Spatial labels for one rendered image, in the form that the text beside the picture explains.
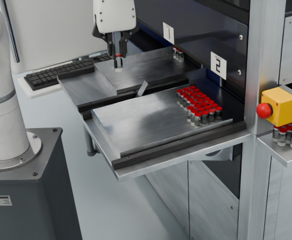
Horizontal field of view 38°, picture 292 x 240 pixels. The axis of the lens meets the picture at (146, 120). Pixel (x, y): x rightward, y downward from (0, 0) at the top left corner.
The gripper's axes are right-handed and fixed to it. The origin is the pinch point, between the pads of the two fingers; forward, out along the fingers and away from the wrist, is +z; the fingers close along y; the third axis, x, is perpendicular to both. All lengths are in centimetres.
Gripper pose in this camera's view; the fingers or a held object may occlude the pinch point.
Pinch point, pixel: (117, 49)
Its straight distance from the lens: 110.5
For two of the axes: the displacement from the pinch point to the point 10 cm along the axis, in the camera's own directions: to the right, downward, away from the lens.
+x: 3.7, 4.0, -8.4
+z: 0.4, 9.0, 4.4
